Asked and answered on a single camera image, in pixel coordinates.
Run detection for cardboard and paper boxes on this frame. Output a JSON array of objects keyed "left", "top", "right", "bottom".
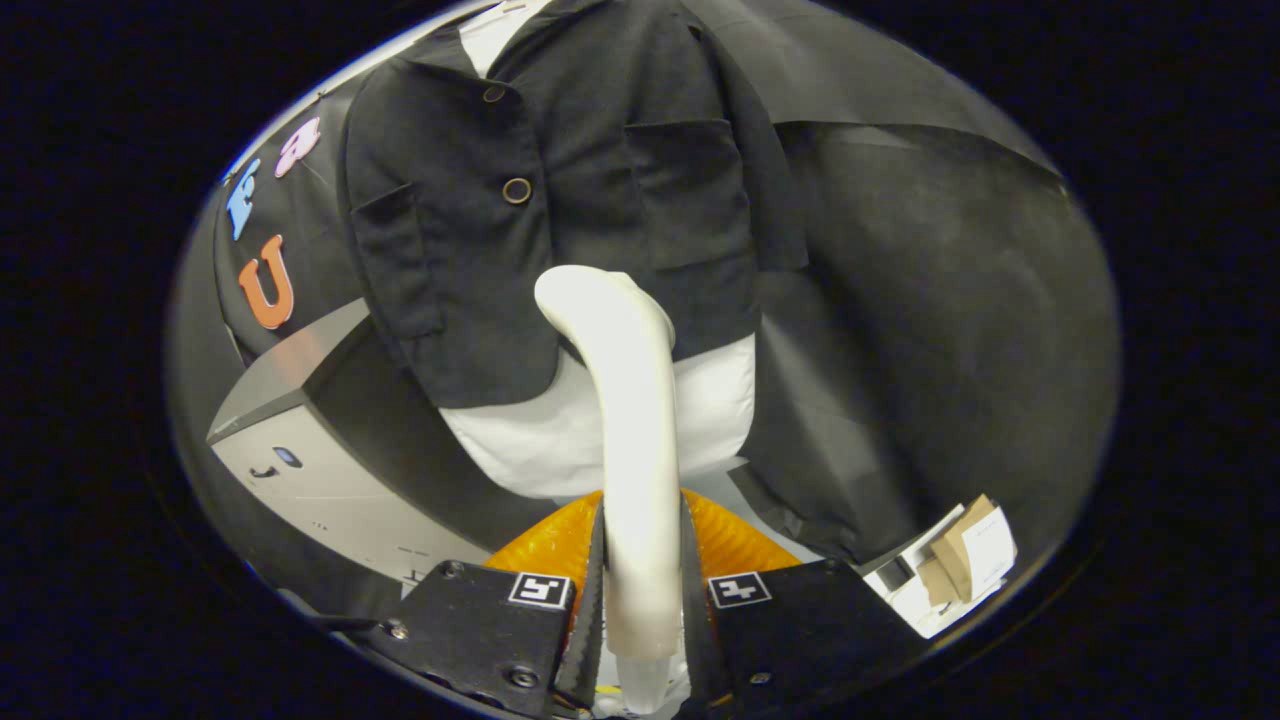
[{"left": 860, "top": 493, "right": 1019, "bottom": 641}]

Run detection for grey cabinet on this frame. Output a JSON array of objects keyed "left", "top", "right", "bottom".
[{"left": 205, "top": 297, "right": 561, "bottom": 601}]

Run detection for white garment steamer wand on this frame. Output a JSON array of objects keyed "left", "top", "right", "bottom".
[{"left": 533, "top": 264, "right": 681, "bottom": 661}]

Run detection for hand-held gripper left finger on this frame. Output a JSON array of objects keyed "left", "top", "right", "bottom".
[{"left": 375, "top": 488, "right": 607, "bottom": 720}]

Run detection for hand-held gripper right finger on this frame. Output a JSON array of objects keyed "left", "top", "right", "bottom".
[{"left": 680, "top": 488, "right": 931, "bottom": 720}]

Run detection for black backdrop cloth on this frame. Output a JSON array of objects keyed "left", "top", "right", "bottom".
[{"left": 165, "top": 0, "right": 1121, "bottom": 621}]

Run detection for white padded ironing form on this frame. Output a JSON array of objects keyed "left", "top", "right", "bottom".
[{"left": 440, "top": 0, "right": 758, "bottom": 501}]

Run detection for black jacket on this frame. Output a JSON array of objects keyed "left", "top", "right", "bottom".
[{"left": 338, "top": 0, "right": 811, "bottom": 411}]

